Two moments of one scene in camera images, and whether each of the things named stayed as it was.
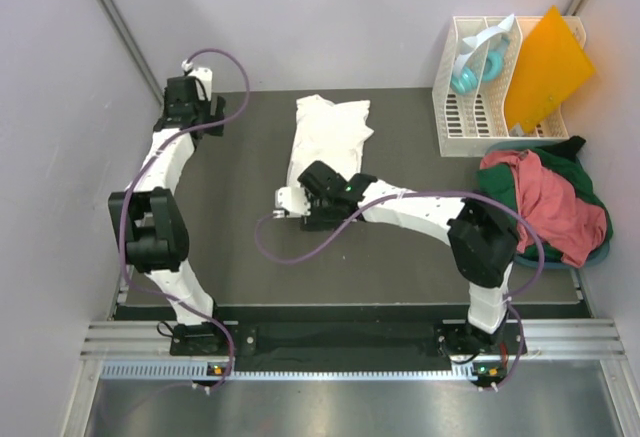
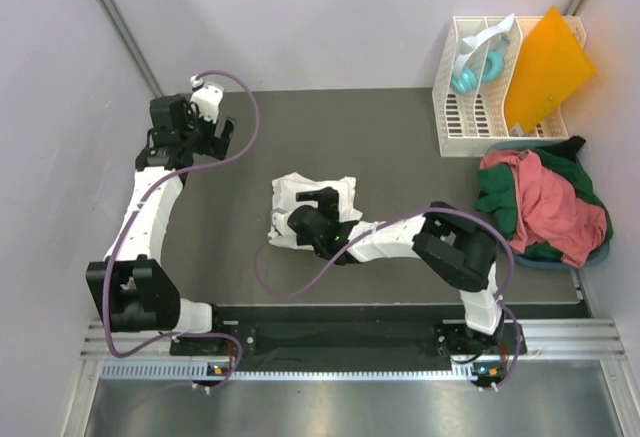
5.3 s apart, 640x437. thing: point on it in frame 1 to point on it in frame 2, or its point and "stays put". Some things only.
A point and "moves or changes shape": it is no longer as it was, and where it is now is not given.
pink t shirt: (560, 219) stays put
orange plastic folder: (550, 65) stays put
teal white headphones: (481, 57) stays put
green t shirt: (497, 181) stays put
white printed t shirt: (333, 134) moves or changes shape
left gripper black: (219, 111) to (214, 146)
